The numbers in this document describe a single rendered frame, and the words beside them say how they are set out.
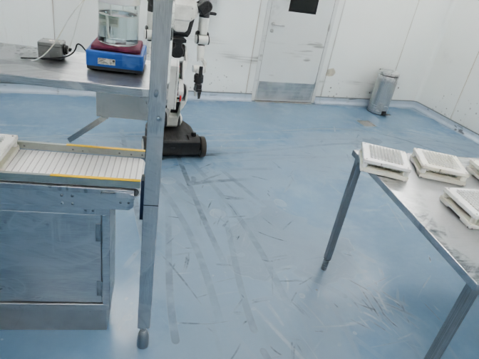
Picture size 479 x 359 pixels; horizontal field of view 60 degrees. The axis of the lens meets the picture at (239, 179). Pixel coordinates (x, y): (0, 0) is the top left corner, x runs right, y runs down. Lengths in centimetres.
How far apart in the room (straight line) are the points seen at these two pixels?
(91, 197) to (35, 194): 21
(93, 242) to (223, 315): 89
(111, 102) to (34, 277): 89
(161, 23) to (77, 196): 77
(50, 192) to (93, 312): 74
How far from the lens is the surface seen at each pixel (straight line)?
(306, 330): 251
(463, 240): 199
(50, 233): 197
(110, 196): 176
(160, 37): 143
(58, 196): 180
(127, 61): 160
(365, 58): 651
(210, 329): 238
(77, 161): 192
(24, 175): 178
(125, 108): 180
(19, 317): 238
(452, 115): 688
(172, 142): 384
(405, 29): 678
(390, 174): 229
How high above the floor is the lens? 180
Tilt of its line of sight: 29 degrees down
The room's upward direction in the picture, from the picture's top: 10 degrees clockwise
